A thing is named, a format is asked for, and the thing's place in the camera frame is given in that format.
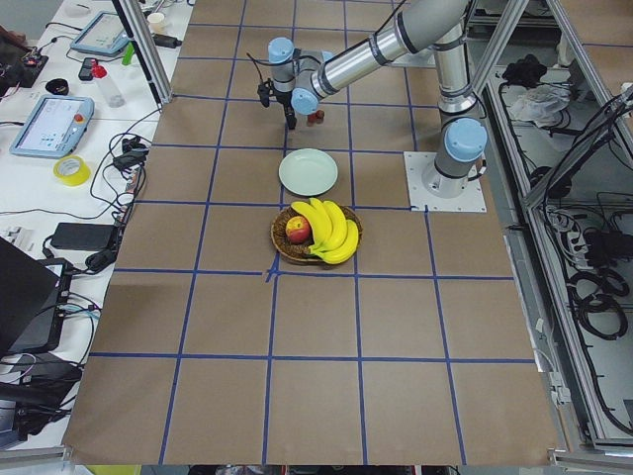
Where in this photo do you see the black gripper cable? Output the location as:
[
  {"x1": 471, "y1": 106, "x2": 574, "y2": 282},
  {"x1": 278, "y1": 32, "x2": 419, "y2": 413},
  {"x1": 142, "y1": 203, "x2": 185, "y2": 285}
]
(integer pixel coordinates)
[{"x1": 246, "y1": 52, "x2": 273, "y2": 90}]

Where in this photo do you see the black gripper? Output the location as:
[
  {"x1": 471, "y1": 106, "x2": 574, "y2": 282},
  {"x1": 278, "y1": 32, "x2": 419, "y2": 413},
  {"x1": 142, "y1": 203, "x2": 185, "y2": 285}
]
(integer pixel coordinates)
[{"x1": 257, "y1": 78, "x2": 297, "y2": 130}]

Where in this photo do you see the yellow tape roll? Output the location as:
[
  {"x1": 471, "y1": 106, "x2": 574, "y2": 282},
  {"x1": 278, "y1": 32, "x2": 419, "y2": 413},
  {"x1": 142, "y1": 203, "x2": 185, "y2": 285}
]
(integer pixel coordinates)
[{"x1": 53, "y1": 155, "x2": 91, "y2": 187}]

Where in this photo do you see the teach pendant tablet far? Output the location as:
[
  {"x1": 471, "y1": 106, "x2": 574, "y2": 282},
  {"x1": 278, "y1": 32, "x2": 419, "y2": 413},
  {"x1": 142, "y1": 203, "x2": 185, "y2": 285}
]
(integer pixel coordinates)
[{"x1": 70, "y1": 11, "x2": 129, "y2": 56}]

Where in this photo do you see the aluminium frame post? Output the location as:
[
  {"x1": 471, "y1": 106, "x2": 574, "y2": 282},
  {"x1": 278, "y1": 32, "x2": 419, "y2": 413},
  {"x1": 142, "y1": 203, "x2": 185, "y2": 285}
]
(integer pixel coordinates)
[{"x1": 112, "y1": 0, "x2": 173, "y2": 106}]

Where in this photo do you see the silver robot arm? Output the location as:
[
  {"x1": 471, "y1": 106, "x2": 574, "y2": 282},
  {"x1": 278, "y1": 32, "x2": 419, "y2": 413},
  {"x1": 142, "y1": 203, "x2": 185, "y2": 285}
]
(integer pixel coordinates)
[{"x1": 252, "y1": 1, "x2": 477, "y2": 130}]

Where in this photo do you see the black remote device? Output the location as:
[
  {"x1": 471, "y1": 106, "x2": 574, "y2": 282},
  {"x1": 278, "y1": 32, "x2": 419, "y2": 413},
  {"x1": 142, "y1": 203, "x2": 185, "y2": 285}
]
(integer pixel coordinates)
[{"x1": 78, "y1": 57, "x2": 98, "y2": 82}]

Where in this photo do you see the black power adapter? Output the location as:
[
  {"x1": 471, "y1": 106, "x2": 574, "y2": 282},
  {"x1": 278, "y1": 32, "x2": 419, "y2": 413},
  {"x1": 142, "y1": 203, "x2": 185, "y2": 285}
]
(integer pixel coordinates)
[{"x1": 152, "y1": 34, "x2": 182, "y2": 48}]

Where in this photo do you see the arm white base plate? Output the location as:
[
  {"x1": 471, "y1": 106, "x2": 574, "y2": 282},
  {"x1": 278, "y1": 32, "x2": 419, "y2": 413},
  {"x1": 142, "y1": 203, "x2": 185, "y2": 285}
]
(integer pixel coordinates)
[{"x1": 404, "y1": 151, "x2": 487, "y2": 213}]

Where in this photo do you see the plastic bottle red cap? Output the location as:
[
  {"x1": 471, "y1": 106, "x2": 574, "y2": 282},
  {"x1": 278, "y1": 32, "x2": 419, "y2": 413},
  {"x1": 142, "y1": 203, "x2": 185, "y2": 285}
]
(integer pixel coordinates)
[{"x1": 91, "y1": 60, "x2": 126, "y2": 108}]

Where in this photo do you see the black laptop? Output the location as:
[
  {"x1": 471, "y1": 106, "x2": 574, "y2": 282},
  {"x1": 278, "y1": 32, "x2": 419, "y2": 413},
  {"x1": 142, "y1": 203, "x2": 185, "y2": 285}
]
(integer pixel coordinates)
[{"x1": 1, "y1": 239, "x2": 71, "y2": 355}]

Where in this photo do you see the light green plate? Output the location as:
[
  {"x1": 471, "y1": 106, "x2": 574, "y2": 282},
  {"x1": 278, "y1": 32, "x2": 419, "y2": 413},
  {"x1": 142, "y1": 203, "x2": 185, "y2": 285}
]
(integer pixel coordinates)
[{"x1": 278, "y1": 148, "x2": 338, "y2": 197}]

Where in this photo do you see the black small bowl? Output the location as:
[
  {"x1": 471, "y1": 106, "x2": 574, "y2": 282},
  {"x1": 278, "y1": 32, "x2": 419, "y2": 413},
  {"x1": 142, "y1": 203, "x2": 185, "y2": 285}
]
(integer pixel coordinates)
[{"x1": 45, "y1": 78, "x2": 69, "y2": 96}]

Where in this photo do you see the teach pendant tablet near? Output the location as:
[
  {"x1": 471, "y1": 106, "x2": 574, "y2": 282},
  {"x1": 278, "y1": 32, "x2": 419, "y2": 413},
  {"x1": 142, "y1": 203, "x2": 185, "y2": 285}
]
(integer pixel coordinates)
[{"x1": 9, "y1": 95, "x2": 95, "y2": 159}]

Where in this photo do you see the red yellow apple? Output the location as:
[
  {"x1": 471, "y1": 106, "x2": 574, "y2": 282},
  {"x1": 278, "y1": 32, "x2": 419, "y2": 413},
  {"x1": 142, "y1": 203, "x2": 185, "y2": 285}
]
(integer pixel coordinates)
[{"x1": 285, "y1": 215, "x2": 312, "y2": 244}]

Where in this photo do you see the brown wicker basket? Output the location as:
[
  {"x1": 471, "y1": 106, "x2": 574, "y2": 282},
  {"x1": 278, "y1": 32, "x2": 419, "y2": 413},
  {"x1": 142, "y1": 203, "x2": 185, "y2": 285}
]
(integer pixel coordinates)
[{"x1": 270, "y1": 205, "x2": 363, "y2": 264}]

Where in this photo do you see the teach pendant tablet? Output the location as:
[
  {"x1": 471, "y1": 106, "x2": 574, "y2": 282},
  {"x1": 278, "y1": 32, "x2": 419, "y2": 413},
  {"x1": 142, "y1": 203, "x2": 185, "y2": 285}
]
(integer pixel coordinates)
[
  {"x1": 70, "y1": 11, "x2": 129, "y2": 56},
  {"x1": 9, "y1": 95, "x2": 95, "y2": 159}
]

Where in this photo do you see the yellow banana bunch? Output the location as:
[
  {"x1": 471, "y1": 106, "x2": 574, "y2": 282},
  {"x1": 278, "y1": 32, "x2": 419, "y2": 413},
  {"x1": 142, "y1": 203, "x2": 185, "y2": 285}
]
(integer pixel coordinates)
[{"x1": 291, "y1": 198, "x2": 361, "y2": 265}]

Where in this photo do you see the white paper cup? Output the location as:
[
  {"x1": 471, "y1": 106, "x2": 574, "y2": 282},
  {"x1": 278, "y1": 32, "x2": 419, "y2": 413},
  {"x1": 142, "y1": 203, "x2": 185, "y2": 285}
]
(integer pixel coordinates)
[{"x1": 146, "y1": 12, "x2": 167, "y2": 35}]

